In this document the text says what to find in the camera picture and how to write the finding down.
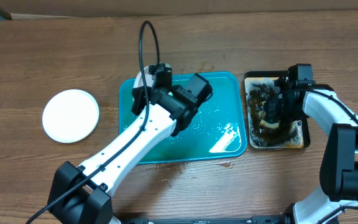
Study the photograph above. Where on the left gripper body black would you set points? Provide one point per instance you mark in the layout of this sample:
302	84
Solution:
140	109

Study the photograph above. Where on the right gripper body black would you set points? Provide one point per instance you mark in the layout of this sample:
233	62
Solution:
282	112

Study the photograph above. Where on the white plate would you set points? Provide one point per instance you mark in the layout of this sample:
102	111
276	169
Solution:
70	116
149	78

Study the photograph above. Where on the green and yellow sponge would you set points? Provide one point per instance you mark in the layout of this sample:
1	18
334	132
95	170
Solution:
267	122

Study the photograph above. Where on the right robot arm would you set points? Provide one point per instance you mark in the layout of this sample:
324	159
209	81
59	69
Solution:
338	175

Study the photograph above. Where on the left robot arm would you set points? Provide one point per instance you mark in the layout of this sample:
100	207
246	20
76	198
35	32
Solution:
82	194

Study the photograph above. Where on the black soapy water tray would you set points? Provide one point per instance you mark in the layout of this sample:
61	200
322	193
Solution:
259	86

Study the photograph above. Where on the teal plastic tray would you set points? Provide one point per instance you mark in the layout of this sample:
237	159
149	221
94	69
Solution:
218	129

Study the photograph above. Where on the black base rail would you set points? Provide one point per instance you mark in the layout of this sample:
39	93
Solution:
256	219

